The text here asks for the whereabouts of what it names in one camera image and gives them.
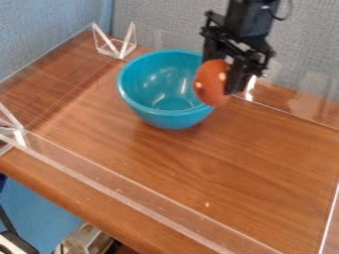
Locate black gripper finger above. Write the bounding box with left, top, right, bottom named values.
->
left=224, top=57, right=254, bottom=95
left=203, top=38, right=228, bottom=62

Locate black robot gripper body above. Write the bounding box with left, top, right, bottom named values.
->
left=200, top=0, right=280, bottom=76

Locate brown toy mushroom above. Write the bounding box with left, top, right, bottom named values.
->
left=193, top=60, right=230, bottom=107

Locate blue plastic bowl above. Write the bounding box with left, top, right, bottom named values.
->
left=116, top=50, right=214, bottom=130

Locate clear acrylic back barrier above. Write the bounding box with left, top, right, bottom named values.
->
left=238, top=61, right=339, bottom=130

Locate clear acrylic barrier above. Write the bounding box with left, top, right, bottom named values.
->
left=13, top=130, right=282, bottom=254
left=238, top=61, right=339, bottom=130

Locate clear acrylic front barrier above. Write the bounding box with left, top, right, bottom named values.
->
left=13, top=130, right=282, bottom=254

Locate white box under table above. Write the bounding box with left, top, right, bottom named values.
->
left=53, top=222, right=113, bottom=254

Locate dark stand under table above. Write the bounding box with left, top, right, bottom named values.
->
left=0, top=205, right=40, bottom=254

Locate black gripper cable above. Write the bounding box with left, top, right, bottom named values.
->
left=267, top=0, right=294, bottom=22

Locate clear acrylic corner bracket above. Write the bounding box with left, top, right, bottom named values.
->
left=91, top=23, right=136, bottom=60

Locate clear acrylic left bracket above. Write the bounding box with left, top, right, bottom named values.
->
left=0, top=103, right=29, bottom=157

